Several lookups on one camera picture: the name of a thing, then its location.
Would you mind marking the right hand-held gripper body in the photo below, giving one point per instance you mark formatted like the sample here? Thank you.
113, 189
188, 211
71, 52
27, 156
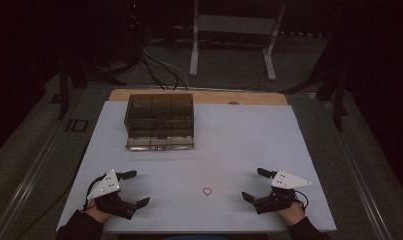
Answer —
287, 180

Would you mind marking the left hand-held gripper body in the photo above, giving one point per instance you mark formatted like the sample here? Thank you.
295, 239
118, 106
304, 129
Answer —
108, 186

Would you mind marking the person's left hand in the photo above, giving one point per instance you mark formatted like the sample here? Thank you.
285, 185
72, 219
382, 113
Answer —
97, 213

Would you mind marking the person's right hand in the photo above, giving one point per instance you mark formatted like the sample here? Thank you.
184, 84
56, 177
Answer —
293, 214

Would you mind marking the white table mat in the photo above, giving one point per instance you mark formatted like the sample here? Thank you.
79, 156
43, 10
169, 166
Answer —
222, 150

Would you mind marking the dark clear compartment box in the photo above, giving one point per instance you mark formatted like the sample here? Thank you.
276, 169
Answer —
159, 121

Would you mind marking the black stand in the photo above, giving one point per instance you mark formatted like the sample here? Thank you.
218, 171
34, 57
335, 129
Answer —
337, 100
64, 90

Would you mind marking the wooden table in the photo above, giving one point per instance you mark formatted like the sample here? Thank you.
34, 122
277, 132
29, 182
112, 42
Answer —
209, 96

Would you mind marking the white metal stand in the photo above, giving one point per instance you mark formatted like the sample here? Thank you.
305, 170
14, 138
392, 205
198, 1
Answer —
195, 43

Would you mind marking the grey metal rail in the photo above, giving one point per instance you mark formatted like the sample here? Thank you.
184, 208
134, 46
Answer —
355, 166
29, 173

